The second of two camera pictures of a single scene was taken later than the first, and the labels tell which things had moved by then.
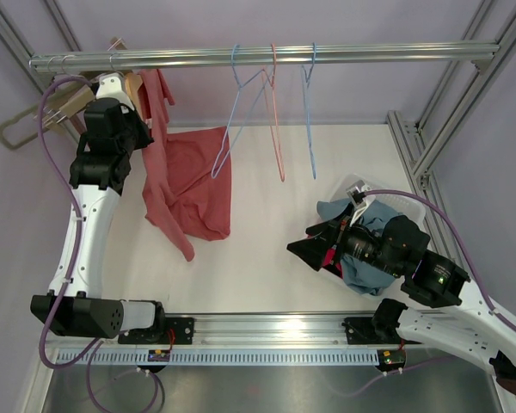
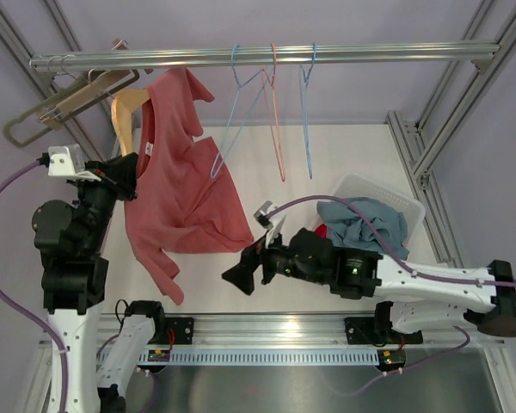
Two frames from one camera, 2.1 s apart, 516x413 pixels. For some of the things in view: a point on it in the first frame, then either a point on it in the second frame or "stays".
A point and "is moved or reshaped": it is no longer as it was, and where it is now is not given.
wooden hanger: (132, 82) is moved or reshaped
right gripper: (334, 243) to (258, 263)
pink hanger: (272, 115) stays
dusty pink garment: (187, 183) is moved or reshaped
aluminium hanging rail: (264, 56) stays
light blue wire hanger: (307, 111) stays
